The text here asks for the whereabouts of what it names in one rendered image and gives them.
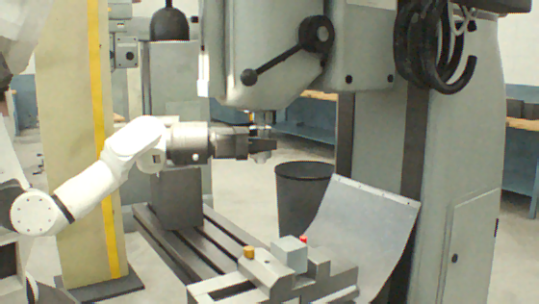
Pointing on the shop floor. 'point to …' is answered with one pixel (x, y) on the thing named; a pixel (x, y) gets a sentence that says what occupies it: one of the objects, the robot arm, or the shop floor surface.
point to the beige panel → (81, 144)
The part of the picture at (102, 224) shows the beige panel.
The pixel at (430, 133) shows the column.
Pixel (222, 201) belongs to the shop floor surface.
